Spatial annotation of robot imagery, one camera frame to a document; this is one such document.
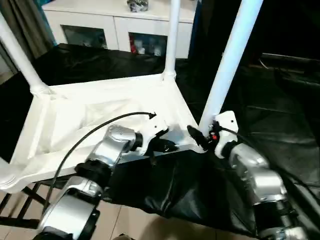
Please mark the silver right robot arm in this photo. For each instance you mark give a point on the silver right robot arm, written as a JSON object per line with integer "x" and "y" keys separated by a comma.
{"x": 257, "y": 175}

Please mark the white plastic table leg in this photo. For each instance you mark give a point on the white plastic table leg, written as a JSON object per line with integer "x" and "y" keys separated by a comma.
{"x": 3, "y": 167}
{"x": 172, "y": 37}
{"x": 230, "y": 62}
{"x": 20, "y": 50}

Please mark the black flat panel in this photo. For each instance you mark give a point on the black flat panel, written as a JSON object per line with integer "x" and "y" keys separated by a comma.
{"x": 292, "y": 56}

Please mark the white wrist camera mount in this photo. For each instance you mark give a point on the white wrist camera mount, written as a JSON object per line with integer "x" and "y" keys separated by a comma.
{"x": 227, "y": 125}
{"x": 153, "y": 130}

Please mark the black folding table frame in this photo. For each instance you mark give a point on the black folding table frame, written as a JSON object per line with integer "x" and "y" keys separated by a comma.
{"x": 22, "y": 207}

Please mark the dark bundle of small parts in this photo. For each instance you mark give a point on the dark bundle of small parts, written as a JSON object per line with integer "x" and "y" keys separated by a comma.
{"x": 138, "y": 5}

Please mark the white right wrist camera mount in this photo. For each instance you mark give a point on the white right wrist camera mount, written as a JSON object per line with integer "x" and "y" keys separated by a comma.
{"x": 227, "y": 125}

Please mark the brown rounded object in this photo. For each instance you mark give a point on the brown rounded object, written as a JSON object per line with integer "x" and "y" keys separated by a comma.
{"x": 123, "y": 237}

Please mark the black plastic mat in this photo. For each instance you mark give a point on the black plastic mat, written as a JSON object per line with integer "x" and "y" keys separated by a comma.
{"x": 262, "y": 125}

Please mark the white plastic table top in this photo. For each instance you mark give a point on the white plastic table top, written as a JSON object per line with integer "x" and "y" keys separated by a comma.
{"x": 112, "y": 95}

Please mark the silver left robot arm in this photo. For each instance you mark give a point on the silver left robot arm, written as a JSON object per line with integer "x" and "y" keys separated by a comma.
{"x": 70, "y": 200}

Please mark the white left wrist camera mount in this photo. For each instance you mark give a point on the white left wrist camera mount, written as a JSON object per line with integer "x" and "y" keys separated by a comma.
{"x": 153, "y": 130}

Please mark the white cabinet with glass doors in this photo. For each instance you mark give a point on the white cabinet with glass doors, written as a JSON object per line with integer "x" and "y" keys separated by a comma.
{"x": 112, "y": 20}

